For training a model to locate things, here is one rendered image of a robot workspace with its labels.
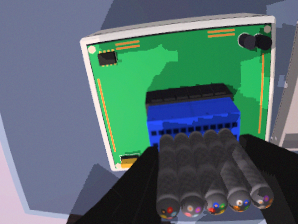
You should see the dark blue work mat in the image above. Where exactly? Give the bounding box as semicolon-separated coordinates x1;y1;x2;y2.
0;0;298;218

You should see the green circuit board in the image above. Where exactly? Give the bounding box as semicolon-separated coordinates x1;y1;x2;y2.
88;24;271;169

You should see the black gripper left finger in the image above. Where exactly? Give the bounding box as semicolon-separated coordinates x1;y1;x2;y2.
74;145;161;224

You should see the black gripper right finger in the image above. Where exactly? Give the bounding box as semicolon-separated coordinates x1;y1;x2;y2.
239;135;298;224

